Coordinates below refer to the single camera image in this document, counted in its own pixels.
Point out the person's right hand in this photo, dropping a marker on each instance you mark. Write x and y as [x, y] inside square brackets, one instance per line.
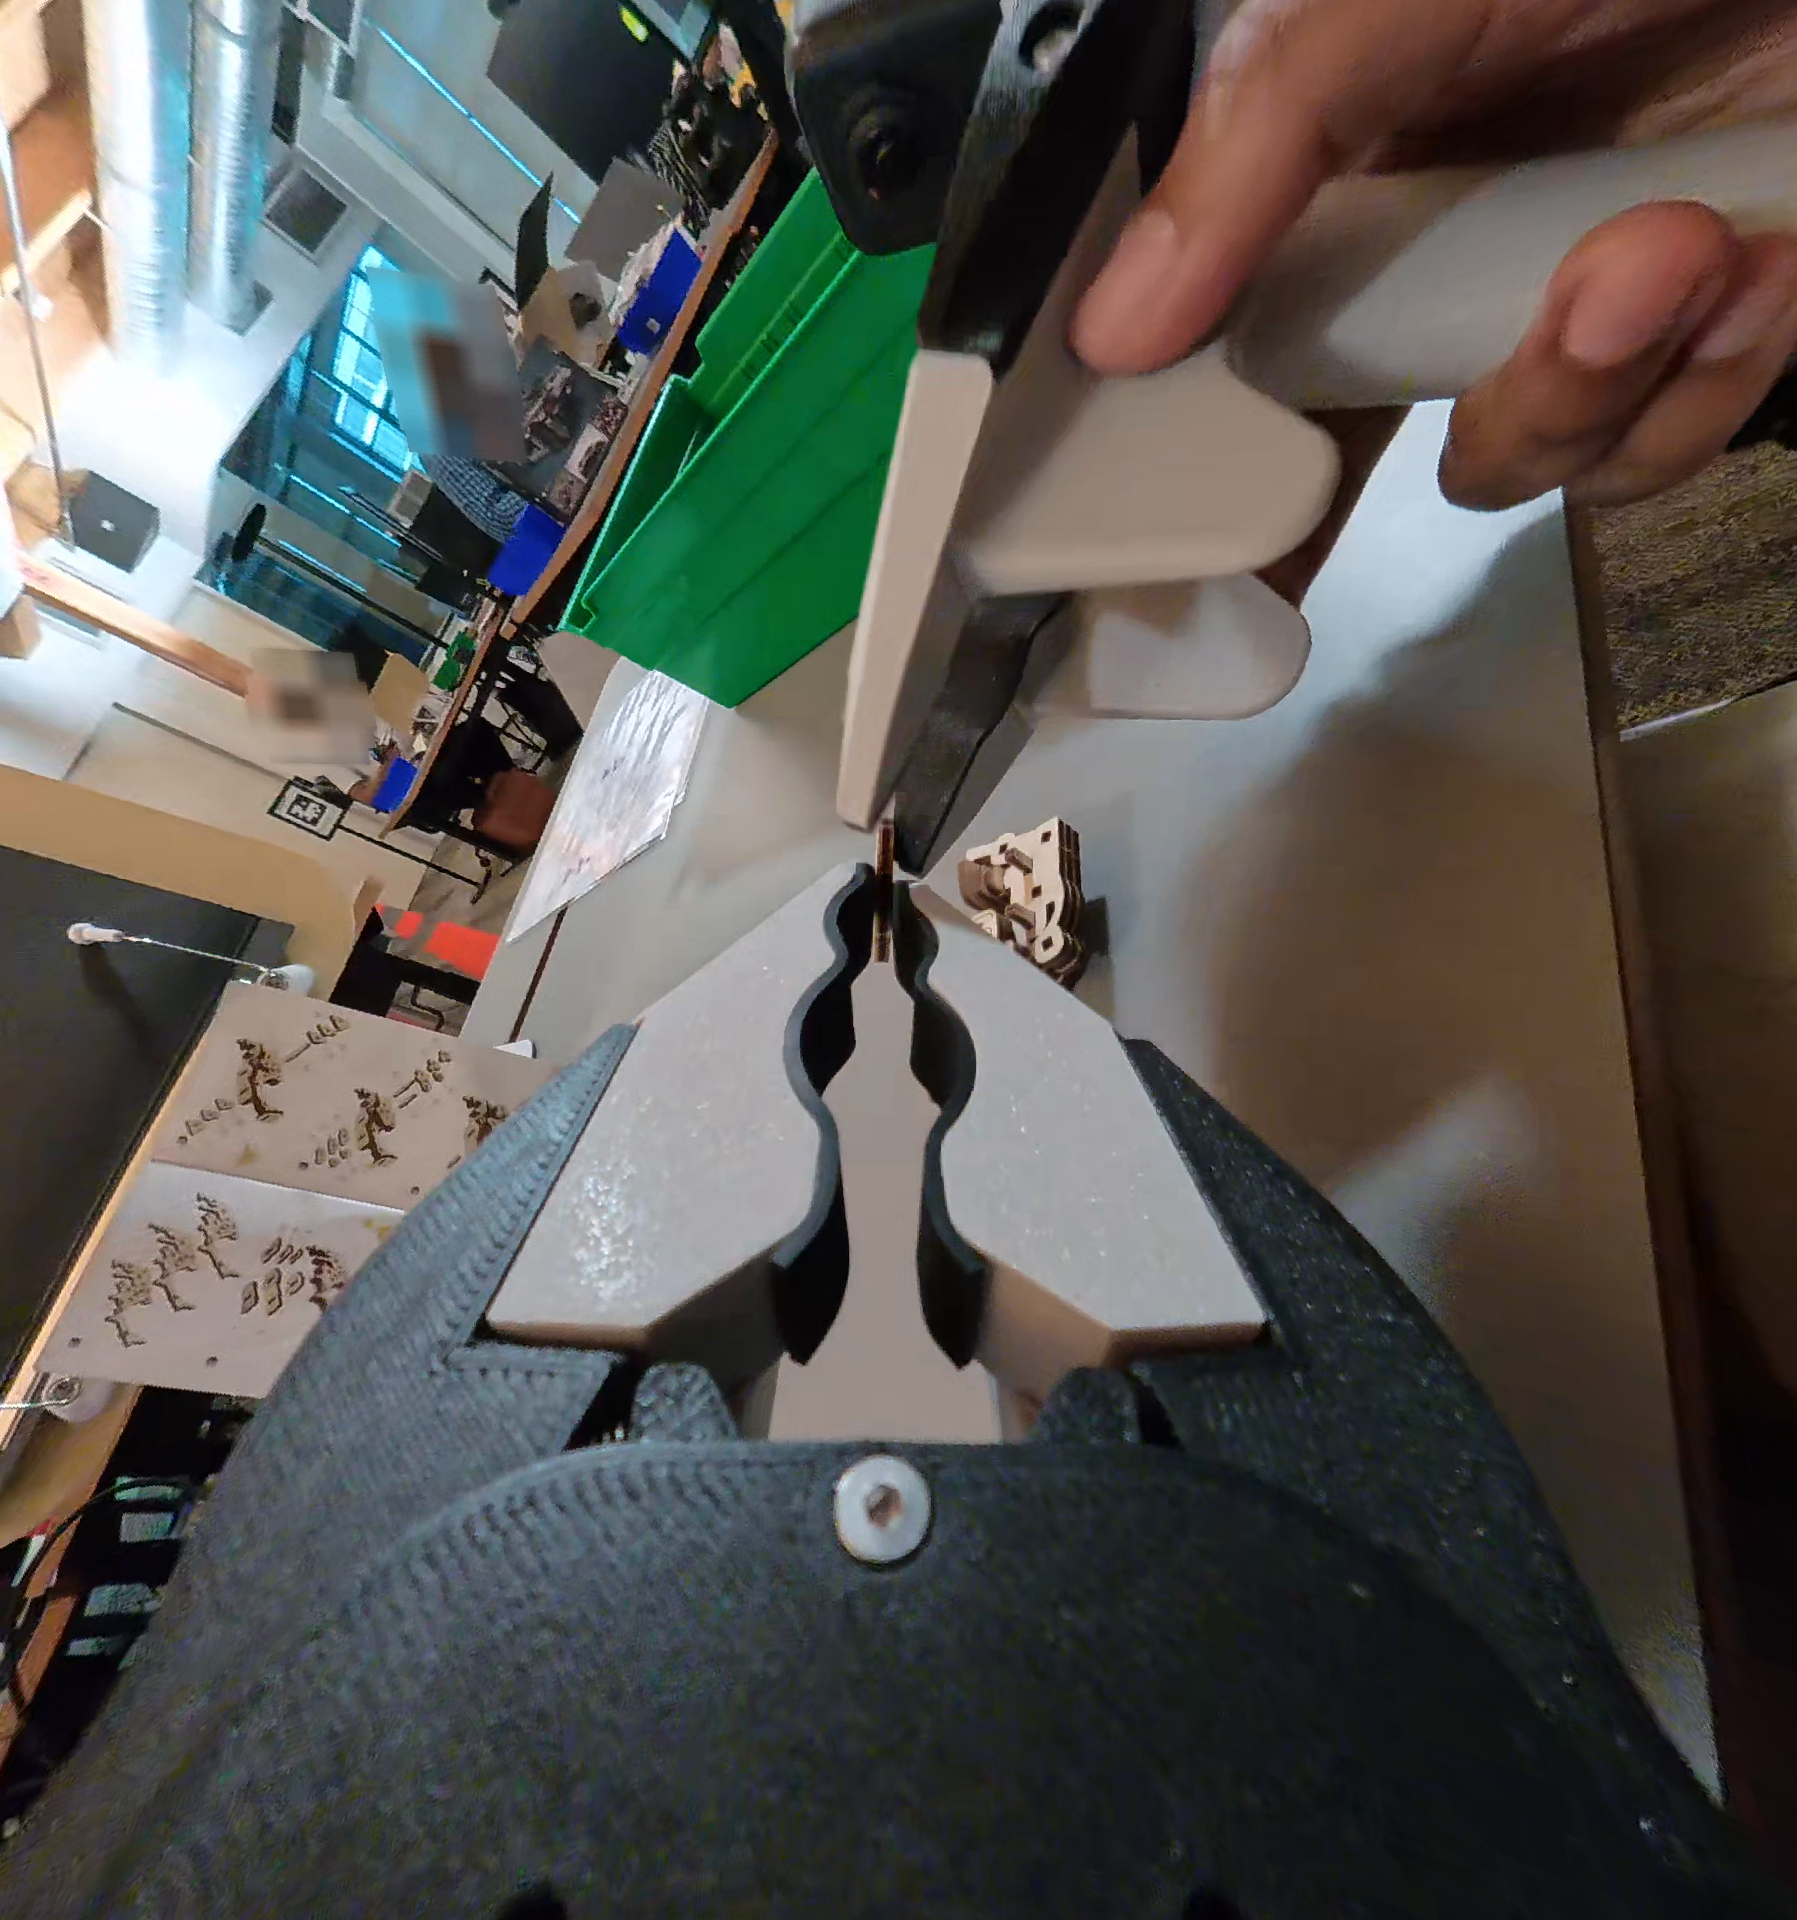
[1439, 75]

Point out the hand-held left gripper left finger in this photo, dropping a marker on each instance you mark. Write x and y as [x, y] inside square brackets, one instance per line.
[673, 1185]

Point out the layered wooden puzzle model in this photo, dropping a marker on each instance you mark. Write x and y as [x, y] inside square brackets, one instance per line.
[1026, 901]

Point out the person's trousers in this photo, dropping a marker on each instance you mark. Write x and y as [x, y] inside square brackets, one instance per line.
[1783, 1199]

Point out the blue plastic bin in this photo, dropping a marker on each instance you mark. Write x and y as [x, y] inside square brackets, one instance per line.
[665, 293]
[527, 551]

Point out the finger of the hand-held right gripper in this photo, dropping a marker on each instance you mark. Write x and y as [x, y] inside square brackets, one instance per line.
[972, 720]
[913, 600]

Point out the grey desk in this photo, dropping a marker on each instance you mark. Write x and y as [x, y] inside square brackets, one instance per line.
[1364, 901]

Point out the laminated paper sheet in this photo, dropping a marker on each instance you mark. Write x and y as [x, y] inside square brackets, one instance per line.
[614, 794]

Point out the silver ventilation ducts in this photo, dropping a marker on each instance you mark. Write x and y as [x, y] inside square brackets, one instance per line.
[162, 150]

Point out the green plastic bin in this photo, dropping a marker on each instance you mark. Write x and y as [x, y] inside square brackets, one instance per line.
[748, 569]

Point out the small wooden puzzle piece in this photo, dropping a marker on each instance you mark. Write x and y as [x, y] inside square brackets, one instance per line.
[885, 901]

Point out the black wood-edged panel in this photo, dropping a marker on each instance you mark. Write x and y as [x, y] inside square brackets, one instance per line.
[28, 1049]

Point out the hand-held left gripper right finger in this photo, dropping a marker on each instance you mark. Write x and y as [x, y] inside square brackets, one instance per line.
[1094, 1185]

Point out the acrylic instruction sheet stand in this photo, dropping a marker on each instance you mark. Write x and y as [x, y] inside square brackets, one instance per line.
[314, 1081]

